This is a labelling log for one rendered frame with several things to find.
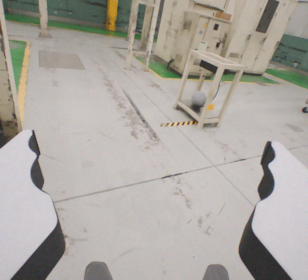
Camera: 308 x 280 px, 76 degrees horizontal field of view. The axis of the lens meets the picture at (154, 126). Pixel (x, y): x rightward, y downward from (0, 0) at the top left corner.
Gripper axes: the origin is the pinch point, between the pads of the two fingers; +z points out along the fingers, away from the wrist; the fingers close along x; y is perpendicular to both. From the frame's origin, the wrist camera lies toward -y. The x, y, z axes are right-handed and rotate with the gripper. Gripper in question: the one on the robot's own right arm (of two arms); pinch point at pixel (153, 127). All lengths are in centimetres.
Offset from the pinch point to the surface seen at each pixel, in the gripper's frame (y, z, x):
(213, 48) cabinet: 58, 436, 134
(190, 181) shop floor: 113, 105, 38
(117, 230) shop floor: 106, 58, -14
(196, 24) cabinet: 12, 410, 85
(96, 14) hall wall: 26, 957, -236
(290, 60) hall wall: 157, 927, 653
